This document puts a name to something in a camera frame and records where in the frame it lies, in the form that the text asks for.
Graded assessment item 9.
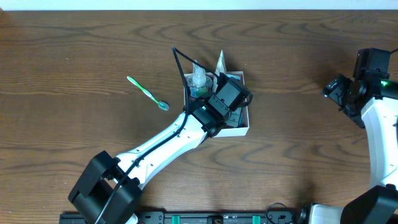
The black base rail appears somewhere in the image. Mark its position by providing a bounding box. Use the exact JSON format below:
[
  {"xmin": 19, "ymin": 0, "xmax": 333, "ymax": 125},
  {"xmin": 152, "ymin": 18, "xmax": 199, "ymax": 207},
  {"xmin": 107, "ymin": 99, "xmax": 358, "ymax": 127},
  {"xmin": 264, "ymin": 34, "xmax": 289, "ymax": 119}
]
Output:
[{"xmin": 58, "ymin": 210, "xmax": 301, "ymax": 224}]

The green toothbrush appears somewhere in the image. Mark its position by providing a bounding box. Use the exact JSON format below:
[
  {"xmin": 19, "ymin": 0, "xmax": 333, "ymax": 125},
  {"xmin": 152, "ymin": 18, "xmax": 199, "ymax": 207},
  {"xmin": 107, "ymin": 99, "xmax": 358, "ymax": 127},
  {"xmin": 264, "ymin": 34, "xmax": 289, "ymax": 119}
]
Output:
[{"xmin": 127, "ymin": 76, "xmax": 170, "ymax": 111}]

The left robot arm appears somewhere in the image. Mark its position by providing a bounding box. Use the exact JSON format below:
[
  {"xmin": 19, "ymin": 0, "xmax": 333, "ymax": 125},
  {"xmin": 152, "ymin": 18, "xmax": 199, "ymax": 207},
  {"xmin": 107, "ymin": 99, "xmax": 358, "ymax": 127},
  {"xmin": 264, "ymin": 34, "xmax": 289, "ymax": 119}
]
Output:
[{"xmin": 68, "ymin": 75, "xmax": 252, "ymax": 224}]

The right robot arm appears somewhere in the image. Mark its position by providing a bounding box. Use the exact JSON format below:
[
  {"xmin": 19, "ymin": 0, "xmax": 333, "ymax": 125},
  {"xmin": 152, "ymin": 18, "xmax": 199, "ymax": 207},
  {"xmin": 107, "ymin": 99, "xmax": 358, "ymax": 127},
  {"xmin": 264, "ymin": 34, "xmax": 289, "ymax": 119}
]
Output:
[{"xmin": 294, "ymin": 48, "xmax": 397, "ymax": 223}]

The blue razor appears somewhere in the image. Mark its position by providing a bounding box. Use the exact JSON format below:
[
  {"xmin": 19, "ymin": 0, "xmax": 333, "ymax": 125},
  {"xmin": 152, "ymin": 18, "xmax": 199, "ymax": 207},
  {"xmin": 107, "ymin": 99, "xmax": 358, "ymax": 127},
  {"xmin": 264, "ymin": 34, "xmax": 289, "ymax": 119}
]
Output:
[{"xmin": 226, "ymin": 74, "xmax": 241, "ymax": 80}]

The white lotion tube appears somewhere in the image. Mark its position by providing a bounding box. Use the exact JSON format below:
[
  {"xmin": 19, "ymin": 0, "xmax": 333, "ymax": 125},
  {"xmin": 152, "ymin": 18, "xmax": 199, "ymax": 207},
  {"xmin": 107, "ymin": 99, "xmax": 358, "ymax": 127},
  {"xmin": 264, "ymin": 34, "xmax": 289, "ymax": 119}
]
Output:
[{"xmin": 212, "ymin": 50, "xmax": 226, "ymax": 93}]

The white box with brown interior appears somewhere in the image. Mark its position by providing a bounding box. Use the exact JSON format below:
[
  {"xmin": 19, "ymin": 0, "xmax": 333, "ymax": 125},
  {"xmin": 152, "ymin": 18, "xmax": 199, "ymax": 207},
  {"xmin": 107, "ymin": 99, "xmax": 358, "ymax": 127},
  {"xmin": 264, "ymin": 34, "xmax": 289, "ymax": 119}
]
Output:
[{"xmin": 184, "ymin": 72, "xmax": 249, "ymax": 138}]

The clear soap pump bottle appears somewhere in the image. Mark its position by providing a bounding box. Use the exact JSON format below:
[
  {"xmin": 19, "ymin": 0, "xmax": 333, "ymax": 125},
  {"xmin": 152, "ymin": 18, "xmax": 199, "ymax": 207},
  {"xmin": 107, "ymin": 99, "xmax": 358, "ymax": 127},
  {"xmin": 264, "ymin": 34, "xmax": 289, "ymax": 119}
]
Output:
[{"xmin": 187, "ymin": 64, "xmax": 213, "ymax": 98}]

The white green toothpaste tube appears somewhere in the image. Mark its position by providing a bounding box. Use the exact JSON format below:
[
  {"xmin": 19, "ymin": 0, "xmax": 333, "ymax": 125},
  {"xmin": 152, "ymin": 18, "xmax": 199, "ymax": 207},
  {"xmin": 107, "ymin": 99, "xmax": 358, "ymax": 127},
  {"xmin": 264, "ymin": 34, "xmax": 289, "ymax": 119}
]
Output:
[{"xmin": 234, "ymin": 108, "xmax": 242, "ymax": 116}]

